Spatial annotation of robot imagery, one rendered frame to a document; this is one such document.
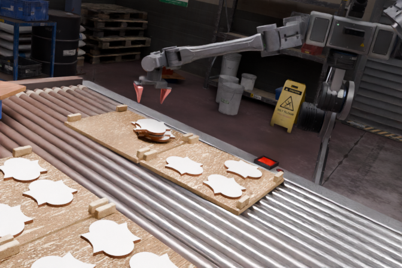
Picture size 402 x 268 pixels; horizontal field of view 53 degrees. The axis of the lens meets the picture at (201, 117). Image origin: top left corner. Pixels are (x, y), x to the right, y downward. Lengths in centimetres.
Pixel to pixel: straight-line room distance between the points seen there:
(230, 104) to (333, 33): 332
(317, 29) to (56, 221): 144
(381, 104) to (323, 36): 409
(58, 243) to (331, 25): 152
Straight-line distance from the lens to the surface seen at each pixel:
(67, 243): 103
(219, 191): 131
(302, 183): 159
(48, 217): 112
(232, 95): 517
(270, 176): 152
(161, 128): 160
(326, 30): 202
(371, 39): 205
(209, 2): 691
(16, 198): 120
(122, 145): 154
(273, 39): 147
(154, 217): 118
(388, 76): 600
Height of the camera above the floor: 156
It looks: 18 degrees down
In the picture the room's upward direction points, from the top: 11 degrees clockwise
